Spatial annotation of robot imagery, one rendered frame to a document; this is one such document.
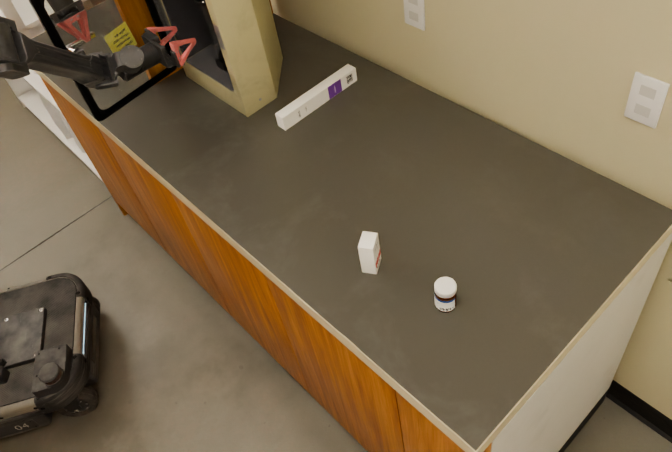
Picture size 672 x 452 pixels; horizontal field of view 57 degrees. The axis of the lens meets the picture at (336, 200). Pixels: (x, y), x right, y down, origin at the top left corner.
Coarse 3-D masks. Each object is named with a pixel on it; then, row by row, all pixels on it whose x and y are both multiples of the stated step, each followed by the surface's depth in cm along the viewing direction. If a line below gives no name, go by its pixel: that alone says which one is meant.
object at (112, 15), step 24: (48, 0) 150; (72, 0) 154; (96, 0) 159; (120, 0) 164; (144, 0) 170; (72, 24) 157; (96, 24) 162; (120, 24) 167; (144, 24) 173; (72, 48) 160; (96, 48) 165; (120, 48) 170; (144, 72) 179; (96, 96) 171; (120, 96) 177
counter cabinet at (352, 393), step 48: (96, 144) 228; (144, 192) 213; (192, 240) 200; (240, 288) 188; (624, 288) 128; (288, 336) 177; (624, 336) 162; (336, 384) 168; (384, 384) 133; (576, 384) 145; (384, 432) 160; (432, 432) 128; (528, 432) 132; (576, 432) 192
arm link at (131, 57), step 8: (128, 48) 150; (136, 48) 150; (112, 56) 150; (120, 56) 149; (128, 56) 149; (136, 56) 150; (112, 64) 152; (120, 64) 149; (128, 64) 149; (136, 64) 150; (112, 72) 156; (128, 72) 153; (136, 72) 155; (96, 88) 155; (104, 88) 157
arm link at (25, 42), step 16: (0, 16) 118; (16, 32) 121; (16, 48) 121; (32, 48) 124; (48, 48) 130; (0, 64) 116; (16, 64) 119; (32, 64) 126; (48, 64) 130; (64, 64) 135; (80, 64) 142; (96, 64) 149; (80, 80) 148; (96, 80) 150; (112, 80) 156
